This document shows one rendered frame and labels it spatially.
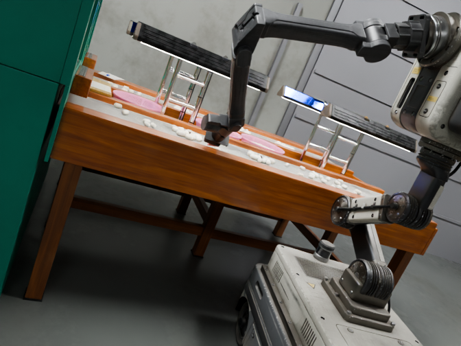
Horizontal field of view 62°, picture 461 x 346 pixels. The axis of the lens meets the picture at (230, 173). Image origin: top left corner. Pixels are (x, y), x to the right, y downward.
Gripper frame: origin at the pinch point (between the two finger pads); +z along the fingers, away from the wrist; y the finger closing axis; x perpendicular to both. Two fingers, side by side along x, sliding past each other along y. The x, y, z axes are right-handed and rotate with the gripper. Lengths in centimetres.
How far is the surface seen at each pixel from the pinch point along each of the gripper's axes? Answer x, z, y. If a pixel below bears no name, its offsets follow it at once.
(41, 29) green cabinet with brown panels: -3, -29, 68
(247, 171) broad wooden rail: 12.8, -11.4, -13.7
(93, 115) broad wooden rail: 10, -13, 47
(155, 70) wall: -139, 159, 1
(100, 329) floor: 77, 27, 22
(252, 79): -32.3, -9.9, -12.3
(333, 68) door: -171, 98, -152
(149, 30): -35, -10, 36
